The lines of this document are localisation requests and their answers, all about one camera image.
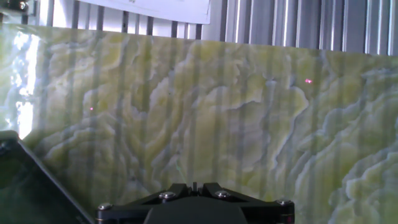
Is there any green marble pattern mat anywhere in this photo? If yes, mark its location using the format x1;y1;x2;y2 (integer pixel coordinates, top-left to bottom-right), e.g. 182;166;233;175
0;22;398;224

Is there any white printed paper sheet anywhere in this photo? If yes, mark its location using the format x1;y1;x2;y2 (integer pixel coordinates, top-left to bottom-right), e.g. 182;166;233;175
76;0;212;26

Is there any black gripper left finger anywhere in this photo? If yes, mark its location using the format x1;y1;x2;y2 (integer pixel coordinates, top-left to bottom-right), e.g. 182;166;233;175
95;182;192;224

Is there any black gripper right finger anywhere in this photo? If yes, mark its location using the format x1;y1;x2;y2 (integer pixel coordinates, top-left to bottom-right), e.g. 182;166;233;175
201;182;295;224

